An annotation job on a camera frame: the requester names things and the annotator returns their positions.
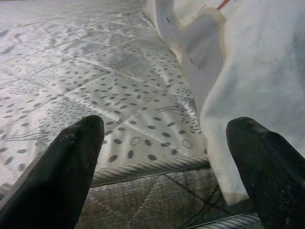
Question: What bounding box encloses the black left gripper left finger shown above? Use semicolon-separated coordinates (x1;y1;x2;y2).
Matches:
0;114;105;229

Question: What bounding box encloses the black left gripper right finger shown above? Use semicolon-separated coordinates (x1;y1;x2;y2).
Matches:
225;116;305;229

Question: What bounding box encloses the white pillow with tree print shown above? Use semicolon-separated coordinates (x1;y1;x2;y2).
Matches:
145;0;305;208

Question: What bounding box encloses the quilted grey dotted mattress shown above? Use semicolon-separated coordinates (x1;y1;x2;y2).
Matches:
0;0;260;229

